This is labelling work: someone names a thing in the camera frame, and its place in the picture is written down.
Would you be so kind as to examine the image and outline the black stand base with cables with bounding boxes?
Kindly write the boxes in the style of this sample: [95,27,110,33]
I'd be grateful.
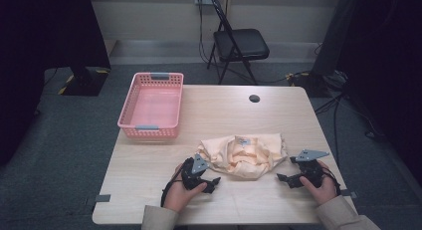
[286,70,347,99]

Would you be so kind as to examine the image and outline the peach printed t-shirt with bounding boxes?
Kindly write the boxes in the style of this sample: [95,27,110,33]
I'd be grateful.
[196,132,290,181]

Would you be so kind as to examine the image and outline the black floor cable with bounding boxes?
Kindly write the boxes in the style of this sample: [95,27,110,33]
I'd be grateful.
[314,92,349,164]

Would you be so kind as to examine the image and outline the person's left hand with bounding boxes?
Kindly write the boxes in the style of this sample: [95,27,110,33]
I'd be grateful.
[161,162,209,214]

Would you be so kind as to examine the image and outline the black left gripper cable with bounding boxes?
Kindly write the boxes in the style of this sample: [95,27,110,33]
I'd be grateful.
[160,165,184,208]

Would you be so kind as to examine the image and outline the grey hanging cloth panel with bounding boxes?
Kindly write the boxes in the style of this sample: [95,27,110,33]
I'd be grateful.
[311,0,356,77]

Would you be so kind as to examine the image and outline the black wall outlet cable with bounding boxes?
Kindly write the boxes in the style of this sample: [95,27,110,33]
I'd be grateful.
[197,0,213,66]

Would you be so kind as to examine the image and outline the dark curtain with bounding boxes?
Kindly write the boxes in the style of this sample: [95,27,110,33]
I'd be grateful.
[0,0,112,166]
[336,0,422,191]

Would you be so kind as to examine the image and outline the black folding chair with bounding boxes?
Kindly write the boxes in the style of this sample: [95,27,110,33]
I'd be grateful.
[206,0,271,86]

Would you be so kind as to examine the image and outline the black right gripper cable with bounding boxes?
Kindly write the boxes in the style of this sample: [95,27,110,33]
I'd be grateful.
[318,165,342,196]

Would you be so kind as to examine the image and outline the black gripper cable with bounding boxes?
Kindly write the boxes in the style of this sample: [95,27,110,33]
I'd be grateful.
[318,165,342,196]
[160,165,184,208]

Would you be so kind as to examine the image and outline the pink plastic basket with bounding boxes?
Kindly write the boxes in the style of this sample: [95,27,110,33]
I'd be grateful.
[116,72,185,140]

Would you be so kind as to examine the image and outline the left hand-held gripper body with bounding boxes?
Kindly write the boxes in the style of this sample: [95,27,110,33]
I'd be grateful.
[180,153,211,191]

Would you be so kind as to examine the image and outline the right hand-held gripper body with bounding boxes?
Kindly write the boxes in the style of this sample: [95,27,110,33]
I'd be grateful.
[289,148,330,188]

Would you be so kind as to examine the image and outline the black stand base yellow stripes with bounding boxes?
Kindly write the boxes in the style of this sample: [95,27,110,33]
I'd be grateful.
[57,66,110,98]

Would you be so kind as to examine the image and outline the person's right hand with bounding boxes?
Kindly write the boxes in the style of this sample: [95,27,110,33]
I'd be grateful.
[299,160,338,206]

